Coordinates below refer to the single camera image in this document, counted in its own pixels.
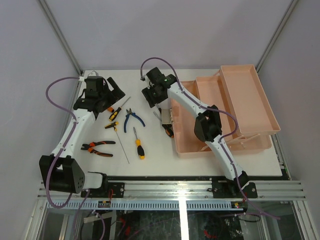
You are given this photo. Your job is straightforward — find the black yellow screwdriver upper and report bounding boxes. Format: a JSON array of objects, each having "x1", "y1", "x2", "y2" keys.
[{"x1": 108, "y1": 97, "x2": 131, "y2": 122}]

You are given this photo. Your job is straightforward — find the right aluminium corner post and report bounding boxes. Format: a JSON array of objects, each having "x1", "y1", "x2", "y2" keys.
[{"x1": 255, "y1": 0, "x2": 300, "y2": 73}]

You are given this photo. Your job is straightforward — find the left aluminium corner post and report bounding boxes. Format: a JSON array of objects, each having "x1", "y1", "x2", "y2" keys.
[{"x1": 36, "y1": 0, "x2": 83, "y2": 75}]

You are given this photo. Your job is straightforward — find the small orange handle screwdriver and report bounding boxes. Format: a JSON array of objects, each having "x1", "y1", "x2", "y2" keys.
[{"x1": 107, "y1": 107, "x2": 115, "y2": 113}]

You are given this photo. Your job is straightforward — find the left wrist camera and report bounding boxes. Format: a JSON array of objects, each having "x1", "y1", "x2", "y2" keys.
[{"x1": 87, "y1": 70, "x2": 102, "y2": 78}]

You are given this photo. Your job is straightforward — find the orange black handle pliers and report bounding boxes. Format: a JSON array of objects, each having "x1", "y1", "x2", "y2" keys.
[{"x1": 80, "y1": 140, "x2": 117, "y2": 158}]

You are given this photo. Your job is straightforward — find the blue handle cutting pliers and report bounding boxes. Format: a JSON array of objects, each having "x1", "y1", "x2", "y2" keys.
[{"x1": 123, "y1": 107, "x2": 146, "y2": 134}]

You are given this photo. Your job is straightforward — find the yellow black screwdriver lower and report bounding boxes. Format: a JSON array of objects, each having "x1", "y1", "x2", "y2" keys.
[{"x1": 133, "y1": 127, "x2": 145, "y2": 160}]

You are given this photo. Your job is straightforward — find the pink translucent plastic toolbox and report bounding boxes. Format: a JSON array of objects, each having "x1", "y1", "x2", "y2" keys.
[{"x1": 171, "y1": 64, "x2": 281, "y2": 158}]

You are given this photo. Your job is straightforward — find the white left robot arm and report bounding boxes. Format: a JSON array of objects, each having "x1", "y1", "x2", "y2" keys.
[{"x1": 39, "y1": 76, "x2": 125, "y2": 198}]

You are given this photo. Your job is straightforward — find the long thin shaft screwdriver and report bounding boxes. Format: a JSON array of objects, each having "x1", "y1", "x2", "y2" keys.
[{"x1": 104, "y1": 121, "x2": 130, "y2": 164}]

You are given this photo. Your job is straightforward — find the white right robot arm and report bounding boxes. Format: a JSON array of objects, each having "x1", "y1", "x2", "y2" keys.
[{"x1": 140, "y1": 67, "x2": 250, "y2": 201}]

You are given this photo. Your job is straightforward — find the aluminium front rail frame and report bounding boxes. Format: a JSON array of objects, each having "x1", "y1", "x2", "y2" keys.
[{"x1": 37, "y1": 178, "x2": 307, "y2": 201}]

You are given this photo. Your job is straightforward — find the black orange tip screwdriver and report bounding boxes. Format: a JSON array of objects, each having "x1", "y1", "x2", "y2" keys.
[{"x1": 153, "y1": 111, "x2": 174, "y2": 138}]

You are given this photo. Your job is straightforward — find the slotted grey cable duct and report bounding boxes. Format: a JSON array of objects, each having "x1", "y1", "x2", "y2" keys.
[{"x1": 46, "y1": 199, "x2": 232, "y2": 211}]

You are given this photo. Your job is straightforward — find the aluminium corner post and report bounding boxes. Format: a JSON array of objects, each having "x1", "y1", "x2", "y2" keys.
[
  {"x1": 36, "y1": 0, "x2": 83, "y2": 75},
  {"x1": 255, "y1": 0, "x2": 300, "y2": 73}
]

